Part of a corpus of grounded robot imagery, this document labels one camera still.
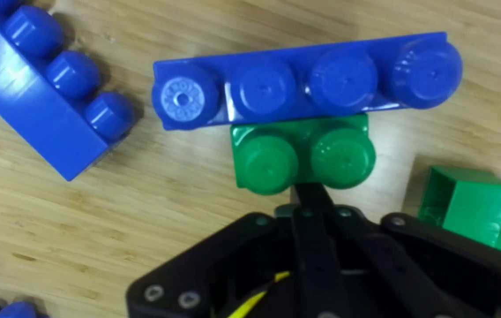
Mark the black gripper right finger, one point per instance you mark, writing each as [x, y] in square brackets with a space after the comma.
[437, 265]

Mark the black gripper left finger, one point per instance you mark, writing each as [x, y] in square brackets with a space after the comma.
[203, 258]

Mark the green two-stud building block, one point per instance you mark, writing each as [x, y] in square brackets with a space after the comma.
[296, 159]

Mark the blue four-stud building block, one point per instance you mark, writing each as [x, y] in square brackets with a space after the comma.
[296, 88]

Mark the large blue building block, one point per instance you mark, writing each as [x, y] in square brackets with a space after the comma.
[32, 111]

